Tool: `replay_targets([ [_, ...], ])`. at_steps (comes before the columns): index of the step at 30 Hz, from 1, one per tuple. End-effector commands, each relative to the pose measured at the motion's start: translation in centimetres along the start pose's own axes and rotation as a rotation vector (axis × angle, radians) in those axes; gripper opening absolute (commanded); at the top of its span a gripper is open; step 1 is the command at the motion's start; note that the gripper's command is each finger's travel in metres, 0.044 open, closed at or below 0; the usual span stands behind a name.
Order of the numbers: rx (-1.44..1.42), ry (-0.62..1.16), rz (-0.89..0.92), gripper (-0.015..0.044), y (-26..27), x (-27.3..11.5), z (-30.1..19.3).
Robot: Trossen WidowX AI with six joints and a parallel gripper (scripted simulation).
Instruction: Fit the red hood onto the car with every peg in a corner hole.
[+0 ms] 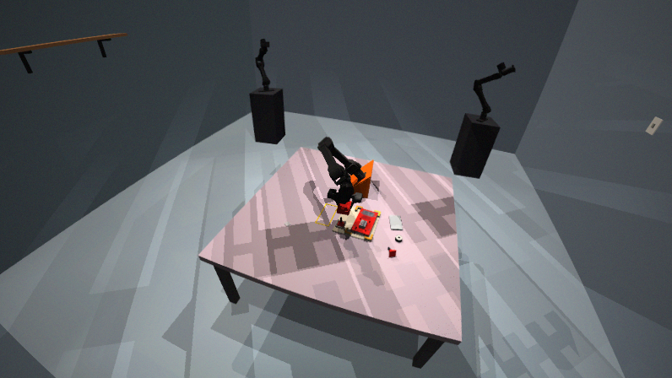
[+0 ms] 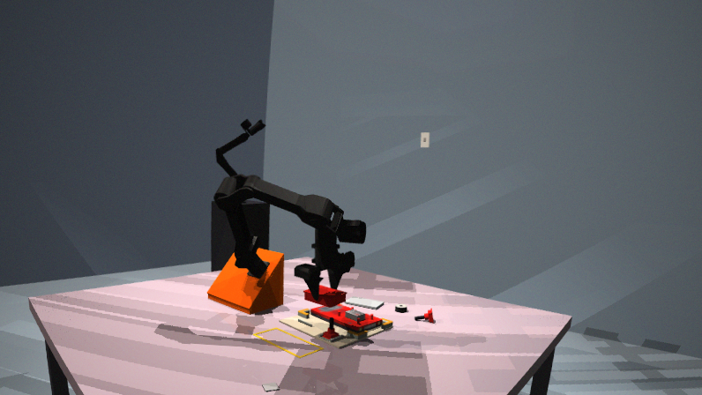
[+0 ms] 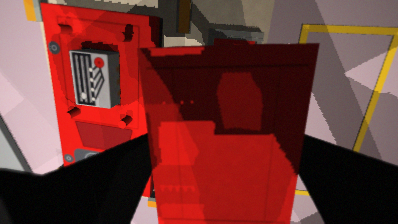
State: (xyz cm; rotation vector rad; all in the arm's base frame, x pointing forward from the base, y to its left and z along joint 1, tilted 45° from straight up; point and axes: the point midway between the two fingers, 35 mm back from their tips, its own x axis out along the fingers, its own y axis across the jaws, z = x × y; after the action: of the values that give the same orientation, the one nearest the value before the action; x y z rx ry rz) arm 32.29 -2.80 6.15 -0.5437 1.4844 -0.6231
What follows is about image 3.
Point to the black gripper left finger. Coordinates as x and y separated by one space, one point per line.
105 188

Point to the red translucent shell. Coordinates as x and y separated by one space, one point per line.
226 126

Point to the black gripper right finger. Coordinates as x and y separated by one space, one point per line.
348 187

